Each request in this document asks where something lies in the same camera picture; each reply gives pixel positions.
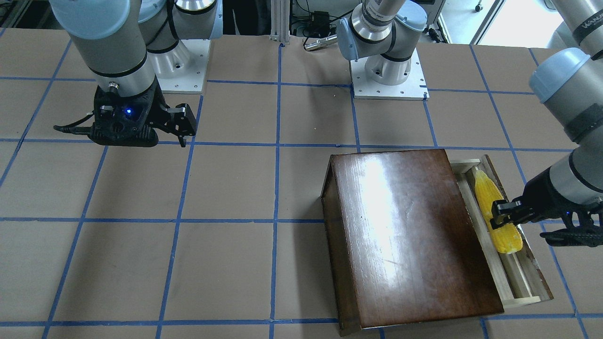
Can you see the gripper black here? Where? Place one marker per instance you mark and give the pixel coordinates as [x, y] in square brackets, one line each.
[158, 104]
[546, 190]

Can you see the wooden drawer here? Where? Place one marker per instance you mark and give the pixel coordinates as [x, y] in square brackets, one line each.
[518, 277]

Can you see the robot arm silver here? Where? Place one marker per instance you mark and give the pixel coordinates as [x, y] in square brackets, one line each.
[568, 84]
[132, 47]

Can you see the dark wooden cabinet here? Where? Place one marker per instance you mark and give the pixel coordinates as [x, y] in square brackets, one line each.
[402, 245]

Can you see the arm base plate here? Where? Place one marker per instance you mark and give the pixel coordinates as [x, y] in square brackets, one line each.
[375, 77]
[182, 70]

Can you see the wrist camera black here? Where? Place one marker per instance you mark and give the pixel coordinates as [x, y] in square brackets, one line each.
[110, 128]
[574, 233]

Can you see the aluminium frame post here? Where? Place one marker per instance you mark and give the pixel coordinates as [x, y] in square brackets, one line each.
[280, 19]

